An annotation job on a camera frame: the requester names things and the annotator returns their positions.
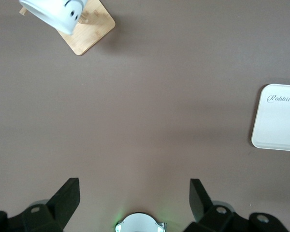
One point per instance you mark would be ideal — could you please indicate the cream rabbit print tray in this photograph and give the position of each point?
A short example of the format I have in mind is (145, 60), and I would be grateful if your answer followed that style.
(278, 125)

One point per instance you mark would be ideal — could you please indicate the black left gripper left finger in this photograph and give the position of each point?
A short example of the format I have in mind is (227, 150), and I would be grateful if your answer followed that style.
(60, 207)

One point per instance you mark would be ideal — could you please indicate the wooden cup rack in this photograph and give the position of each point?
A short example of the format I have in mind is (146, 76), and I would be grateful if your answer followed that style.
(94, 31)

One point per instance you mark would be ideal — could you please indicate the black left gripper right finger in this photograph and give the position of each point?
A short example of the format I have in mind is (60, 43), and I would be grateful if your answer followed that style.
(207, 212)

